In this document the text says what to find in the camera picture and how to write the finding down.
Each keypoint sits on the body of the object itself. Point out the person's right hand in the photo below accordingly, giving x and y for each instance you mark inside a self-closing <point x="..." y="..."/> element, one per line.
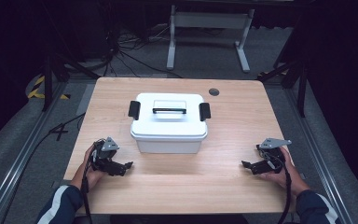
<point x="287" y="177"/>

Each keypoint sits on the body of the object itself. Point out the person's left hand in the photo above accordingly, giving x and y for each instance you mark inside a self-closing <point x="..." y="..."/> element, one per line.
<point x="93" y="178"/>

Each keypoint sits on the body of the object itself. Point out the aluminium floor rail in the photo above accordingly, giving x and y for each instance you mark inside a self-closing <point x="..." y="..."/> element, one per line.
<point x="15" y="168"/>
<point x="320" y="161"/>

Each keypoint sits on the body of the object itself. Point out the yellow black hazard tape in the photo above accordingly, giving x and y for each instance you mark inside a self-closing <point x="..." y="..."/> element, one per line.
<point x="37" y="90"/>

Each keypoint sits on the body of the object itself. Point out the grey round table grommet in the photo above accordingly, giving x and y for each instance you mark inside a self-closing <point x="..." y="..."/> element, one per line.
<point x="213" y="91"/>

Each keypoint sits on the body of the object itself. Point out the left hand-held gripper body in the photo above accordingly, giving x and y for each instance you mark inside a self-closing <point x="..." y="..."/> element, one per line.
<point x="105" y="155"/>

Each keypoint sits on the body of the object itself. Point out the white metal stand frame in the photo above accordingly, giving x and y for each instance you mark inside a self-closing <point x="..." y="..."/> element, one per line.
<point x="209" y="20"/>

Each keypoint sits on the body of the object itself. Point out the black tape floor mark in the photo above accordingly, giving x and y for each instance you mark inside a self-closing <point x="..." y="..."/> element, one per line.
<point x="59" y="130"/>

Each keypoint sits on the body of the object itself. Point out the black tripod stand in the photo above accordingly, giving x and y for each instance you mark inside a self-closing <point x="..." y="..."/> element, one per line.
<point x="48" y="84"/>
<point x="301" y="90"/>

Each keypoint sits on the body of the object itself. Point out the white plastic storage box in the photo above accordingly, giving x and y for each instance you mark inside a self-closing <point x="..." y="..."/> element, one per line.
<point x="167" y="145"/>

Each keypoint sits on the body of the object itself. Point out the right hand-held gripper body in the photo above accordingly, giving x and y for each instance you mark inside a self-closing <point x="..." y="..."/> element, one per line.
<point x="272" y="155"/>

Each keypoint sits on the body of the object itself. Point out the white box lid black latches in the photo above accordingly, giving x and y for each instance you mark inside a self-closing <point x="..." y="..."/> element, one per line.
<point x="167" y="126"/>

